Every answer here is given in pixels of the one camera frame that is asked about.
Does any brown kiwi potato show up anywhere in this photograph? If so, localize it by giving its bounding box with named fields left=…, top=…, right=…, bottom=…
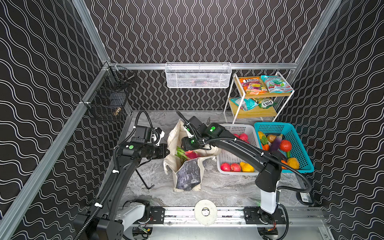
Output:
left=267, top=134, right=277, bottom=143

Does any white wire wall basket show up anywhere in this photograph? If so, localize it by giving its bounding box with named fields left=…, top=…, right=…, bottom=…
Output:
left=165, top=62, right=232, bottom=89

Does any teal white snack bag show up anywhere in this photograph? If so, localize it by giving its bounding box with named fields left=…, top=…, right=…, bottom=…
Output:
left=231, top=97, right=258, bottom=112

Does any green pink snack bag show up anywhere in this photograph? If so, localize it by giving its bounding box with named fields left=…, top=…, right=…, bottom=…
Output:
left=261, top=76, right=294, bottom=94

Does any red apple front middle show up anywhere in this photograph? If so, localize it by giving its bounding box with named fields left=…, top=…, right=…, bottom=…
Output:
left=230, top=163, right=242, bottom=172

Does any green candy bag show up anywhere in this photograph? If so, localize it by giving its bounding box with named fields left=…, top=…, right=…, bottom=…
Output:
left=254, top=98, right=276, bottom=109

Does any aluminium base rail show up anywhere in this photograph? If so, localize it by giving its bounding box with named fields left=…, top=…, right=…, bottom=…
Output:
left=117, top=200, right=333, bottom=240

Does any pink dragon fruit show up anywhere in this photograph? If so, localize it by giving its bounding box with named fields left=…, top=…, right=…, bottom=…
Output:
left=176, top=147, right=200, bottom=161

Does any red tomato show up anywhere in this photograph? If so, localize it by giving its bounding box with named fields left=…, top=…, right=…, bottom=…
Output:
left=280, top=140, right=292, bottom=153

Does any black wire wall basket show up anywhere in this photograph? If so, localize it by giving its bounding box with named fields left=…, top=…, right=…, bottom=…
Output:
left=82, top=63, right=137, bottom=123

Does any purple eggplant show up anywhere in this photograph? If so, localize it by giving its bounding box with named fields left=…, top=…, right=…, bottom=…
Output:
left=270, top=134, right=284, bottom=152

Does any yellow corn cob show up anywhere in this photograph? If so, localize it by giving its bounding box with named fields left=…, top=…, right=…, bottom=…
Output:
left=258, top=132, right=265, bottom=140

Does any white wooden two-tier shelf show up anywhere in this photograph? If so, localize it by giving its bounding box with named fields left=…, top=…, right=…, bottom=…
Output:
left=225, top=72, right=295, bottom=124

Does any red apple front left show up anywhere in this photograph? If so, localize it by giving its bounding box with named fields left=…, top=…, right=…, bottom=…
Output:
left=220, top=163, right=231, bottom=172

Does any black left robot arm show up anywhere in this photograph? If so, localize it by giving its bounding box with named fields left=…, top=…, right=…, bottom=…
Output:
left=73, top=142, right=170, bottom=240

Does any cream canvas grocery bag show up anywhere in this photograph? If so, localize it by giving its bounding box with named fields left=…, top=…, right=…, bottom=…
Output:
left=163, top=120, right=221, bottom=192

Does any teal plastic vegetable basket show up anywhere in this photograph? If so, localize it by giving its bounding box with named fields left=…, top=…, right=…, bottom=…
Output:
left=254, top=122, right=314, bottom=173

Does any orange snack bag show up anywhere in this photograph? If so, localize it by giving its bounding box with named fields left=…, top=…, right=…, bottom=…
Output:
left=239, top=76, right=268, bottom=95

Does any yellow potato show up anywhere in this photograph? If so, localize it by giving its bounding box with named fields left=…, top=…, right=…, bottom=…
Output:
left=287, top=158, right=300, bottom=170

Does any orange carrot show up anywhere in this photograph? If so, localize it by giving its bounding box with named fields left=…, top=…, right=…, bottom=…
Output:
left=261, top=136, right=270, bottom=151

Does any yellow mango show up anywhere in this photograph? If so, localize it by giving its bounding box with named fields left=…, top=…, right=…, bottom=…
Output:
left=240, top=162, right=255, bottom=173

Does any black hex key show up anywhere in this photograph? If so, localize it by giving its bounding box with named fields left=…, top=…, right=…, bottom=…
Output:
left=135, top=170, right=155, bottom=190

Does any white plastic fruit basket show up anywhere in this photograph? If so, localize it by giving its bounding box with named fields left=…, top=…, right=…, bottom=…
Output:
left=217, top=124, right=261, bottom=176

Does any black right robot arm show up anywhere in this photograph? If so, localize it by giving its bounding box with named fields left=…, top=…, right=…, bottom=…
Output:
left=177, top=111, right=312, bottom=216

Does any white round disc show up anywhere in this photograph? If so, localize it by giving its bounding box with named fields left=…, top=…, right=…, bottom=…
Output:
left=194, top=200, right=218, bottom=226

